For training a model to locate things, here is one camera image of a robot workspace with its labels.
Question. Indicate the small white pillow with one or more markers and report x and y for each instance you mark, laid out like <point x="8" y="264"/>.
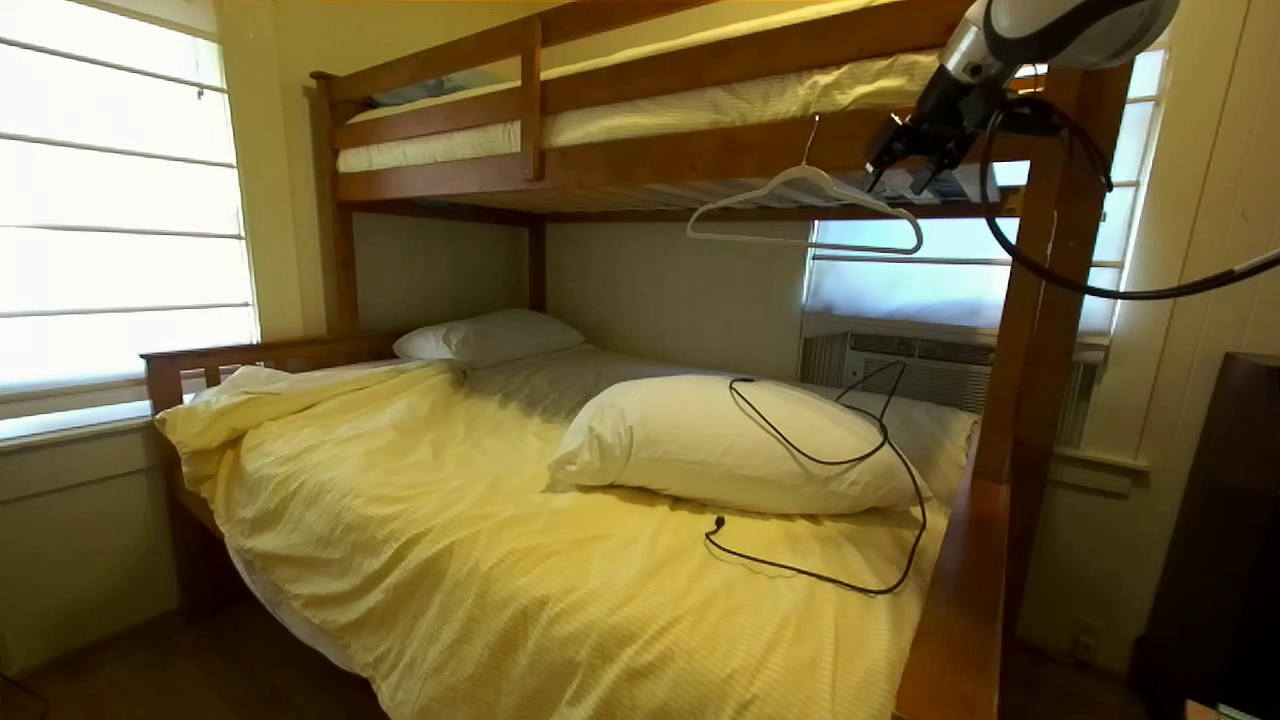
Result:
<point x="495" y="339"/>

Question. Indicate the large white pillow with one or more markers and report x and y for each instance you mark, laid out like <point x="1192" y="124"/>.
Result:
<point x="721" y="446"/>

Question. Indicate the white bunk mattress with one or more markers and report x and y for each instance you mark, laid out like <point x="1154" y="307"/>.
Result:
<point x="666" y="116"/>

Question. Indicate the white window air conditioner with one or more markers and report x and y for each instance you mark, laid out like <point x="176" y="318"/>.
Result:
<point x="933" y="361"/>

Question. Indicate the wooden bunk bed frame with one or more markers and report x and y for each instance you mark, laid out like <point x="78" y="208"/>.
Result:
<point x="693" y="162"/>

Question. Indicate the wide white window blind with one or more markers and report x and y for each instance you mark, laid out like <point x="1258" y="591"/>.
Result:
<point x="121" y="224"/>

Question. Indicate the yellow blanket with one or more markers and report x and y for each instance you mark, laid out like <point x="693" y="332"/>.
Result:
<point x="467" y="561"/>

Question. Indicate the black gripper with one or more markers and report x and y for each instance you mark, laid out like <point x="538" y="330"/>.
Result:
<point x="946" y="121"/>

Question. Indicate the dark wooden cabinet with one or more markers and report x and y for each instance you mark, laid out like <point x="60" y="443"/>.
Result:
<point x="1226" y="535"/>

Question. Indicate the grey bunk pillow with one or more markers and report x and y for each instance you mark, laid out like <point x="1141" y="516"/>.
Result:
<point x="425" y="88"/>

